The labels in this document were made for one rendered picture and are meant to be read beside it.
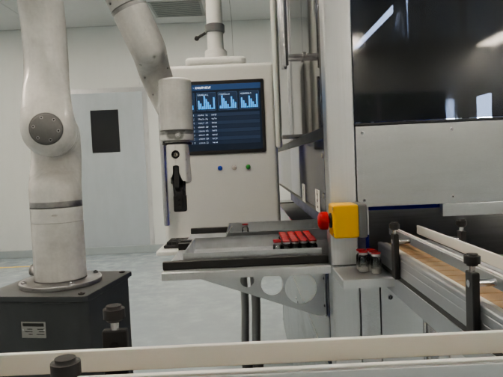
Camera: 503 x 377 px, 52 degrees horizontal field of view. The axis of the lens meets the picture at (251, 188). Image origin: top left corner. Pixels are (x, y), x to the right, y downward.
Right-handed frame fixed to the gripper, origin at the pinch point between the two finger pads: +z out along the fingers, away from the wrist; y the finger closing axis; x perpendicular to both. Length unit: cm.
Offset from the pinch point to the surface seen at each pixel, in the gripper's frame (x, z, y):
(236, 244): -13.5, 14.4, 19.3
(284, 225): -30, 14, 53
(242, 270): -15.2, 15.5, -11.2
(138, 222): 128, 63, 542
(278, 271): -23.8, 16.1, -11.3
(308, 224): -39, 13, 53
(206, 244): -4.5, 13.8, 19.3
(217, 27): -7, -68, 94
